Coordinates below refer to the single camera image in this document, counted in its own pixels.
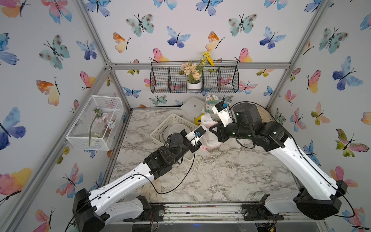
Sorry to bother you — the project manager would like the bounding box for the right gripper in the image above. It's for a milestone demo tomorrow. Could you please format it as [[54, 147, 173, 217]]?
[[209, 120, 256, 145]]

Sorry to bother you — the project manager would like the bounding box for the white mesh laundry bag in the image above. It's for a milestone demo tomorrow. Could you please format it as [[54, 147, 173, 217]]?
[[196, 113, 222, 156]]

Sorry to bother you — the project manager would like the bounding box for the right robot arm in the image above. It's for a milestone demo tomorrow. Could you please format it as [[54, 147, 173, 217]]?
[[209, 101, 347, 220]]

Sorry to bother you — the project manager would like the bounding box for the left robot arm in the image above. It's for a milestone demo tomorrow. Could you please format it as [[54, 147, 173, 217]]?
[[72, 126, 206, 232]]

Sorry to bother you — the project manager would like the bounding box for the white plastic basket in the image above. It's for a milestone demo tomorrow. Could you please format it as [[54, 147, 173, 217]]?
[[150, 114, 198, 146]]

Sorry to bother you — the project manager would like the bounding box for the white tiered shelf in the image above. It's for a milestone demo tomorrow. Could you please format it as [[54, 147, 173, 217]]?
[[181, 96, 222, 121]]

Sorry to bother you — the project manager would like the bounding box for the green label jar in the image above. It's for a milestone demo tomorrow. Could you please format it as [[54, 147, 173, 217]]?
[[205, 94, 219, 114]]

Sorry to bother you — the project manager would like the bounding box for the white flower pot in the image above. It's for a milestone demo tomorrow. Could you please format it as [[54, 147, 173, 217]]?
[[186, 80, 202, 90]]

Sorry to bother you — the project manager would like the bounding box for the artificial flower bouquet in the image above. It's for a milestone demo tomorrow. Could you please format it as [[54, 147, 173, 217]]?
[[179, 51, 214, 83]]

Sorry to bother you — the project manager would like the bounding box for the pink artificial flower stem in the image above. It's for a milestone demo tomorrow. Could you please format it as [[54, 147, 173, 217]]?
[[88, 106, 109, 146]]

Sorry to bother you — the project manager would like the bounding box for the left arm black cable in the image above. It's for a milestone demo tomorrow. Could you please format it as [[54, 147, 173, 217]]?
[[136, 150, 197, 195]]

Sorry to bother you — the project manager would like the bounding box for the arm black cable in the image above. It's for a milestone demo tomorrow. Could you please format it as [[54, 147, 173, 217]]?
[[136, 150, 197, 195], [228, 101, 356, 218]]

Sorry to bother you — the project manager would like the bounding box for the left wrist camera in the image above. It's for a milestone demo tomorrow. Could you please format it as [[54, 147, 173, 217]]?
[[185, 125, 207, 145]]

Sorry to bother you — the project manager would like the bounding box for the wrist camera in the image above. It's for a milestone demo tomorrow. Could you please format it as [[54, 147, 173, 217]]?
[[212, 101, 233, 127], [185, 125, 207, 145]]

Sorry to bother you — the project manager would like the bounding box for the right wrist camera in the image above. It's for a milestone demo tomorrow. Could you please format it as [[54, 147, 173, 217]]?
[[212, 101, 233, 127]]

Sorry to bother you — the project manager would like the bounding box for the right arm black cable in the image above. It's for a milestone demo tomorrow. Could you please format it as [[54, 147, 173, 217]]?
[[228, 101, 356, 218]]

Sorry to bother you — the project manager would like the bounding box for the black wire wall basket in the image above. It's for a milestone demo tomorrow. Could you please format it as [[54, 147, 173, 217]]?
[[150, 61, 239, 95]]

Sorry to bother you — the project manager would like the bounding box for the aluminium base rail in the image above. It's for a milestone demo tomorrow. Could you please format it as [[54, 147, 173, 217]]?
[[101, 202, 325, 225]]

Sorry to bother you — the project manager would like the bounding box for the white mesh wall box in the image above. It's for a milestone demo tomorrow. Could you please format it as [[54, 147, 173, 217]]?
[[66, 95, 124, 151]]

